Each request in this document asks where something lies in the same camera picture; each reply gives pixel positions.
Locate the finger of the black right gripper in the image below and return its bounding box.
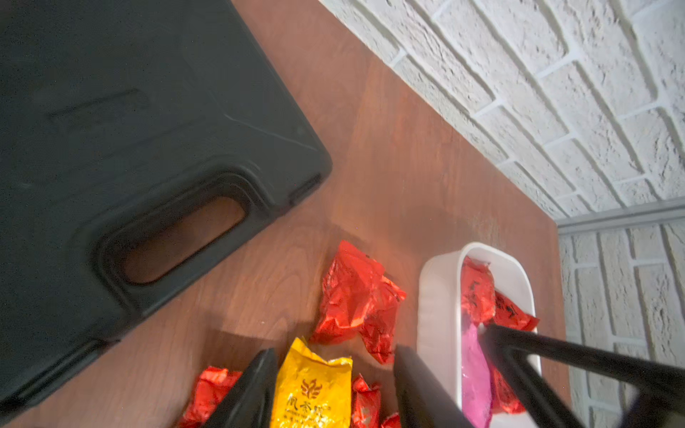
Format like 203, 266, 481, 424
477, 323, 685, 428

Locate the red tea bag end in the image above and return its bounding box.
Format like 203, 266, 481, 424
460, 257, 496, 325

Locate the red tea bag box bottom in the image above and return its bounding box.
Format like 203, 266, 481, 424
489, 366, 526, 415

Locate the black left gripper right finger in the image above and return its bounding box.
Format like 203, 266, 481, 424
394, 345, 472, 427

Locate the black plastic tool case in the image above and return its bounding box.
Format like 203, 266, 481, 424
1, 1, 333, 424

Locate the red tea bag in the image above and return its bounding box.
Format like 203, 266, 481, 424
177, 367, 242, 428

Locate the aluminium corner post right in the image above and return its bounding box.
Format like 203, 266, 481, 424
556, 197, 684, 235

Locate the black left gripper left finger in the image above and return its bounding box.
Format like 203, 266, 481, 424
202, 348, 278, 428

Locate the white plastic storage box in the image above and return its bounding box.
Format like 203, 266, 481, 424
417, 242, 535, 406

